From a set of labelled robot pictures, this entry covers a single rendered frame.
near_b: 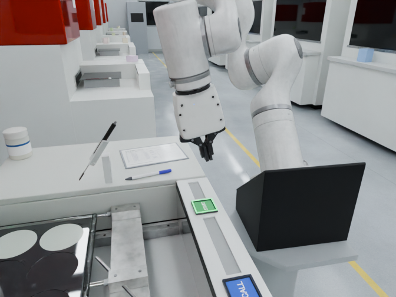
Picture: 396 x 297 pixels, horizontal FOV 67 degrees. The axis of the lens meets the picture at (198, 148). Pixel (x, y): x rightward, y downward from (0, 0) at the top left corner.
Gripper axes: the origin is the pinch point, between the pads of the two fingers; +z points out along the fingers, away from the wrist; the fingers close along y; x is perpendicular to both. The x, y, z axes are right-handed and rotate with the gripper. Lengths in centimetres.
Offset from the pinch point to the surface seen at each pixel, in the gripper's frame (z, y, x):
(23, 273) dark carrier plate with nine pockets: 12.4, -45.3, -5.8
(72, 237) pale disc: 14.1, -36.9, 3.6
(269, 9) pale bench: 20, 292, 574
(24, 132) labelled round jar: -4, -50, 41
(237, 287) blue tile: 14.5, -4.2, -25.5
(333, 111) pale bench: 143, 231, 281
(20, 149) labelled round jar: 0, -53, 40
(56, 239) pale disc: 13.3, -40.5, 3.8
